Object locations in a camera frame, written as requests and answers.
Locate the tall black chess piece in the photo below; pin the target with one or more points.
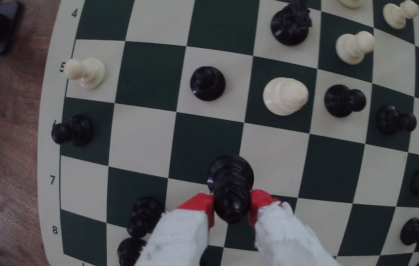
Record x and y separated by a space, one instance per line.
230 184

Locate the white chess piece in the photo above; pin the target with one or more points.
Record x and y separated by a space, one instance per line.
350 3

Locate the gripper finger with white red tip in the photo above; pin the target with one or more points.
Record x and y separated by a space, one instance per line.
180 236
287 240

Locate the white chess pawn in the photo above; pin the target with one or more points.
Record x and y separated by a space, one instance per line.
396 14
352 48
87 72

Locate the large white chess bishop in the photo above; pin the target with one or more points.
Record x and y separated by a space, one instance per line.
285 96

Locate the green and cream chess board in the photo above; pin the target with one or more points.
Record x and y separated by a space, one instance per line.
139 140

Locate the black chess knight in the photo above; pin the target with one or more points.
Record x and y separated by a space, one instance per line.
290 24

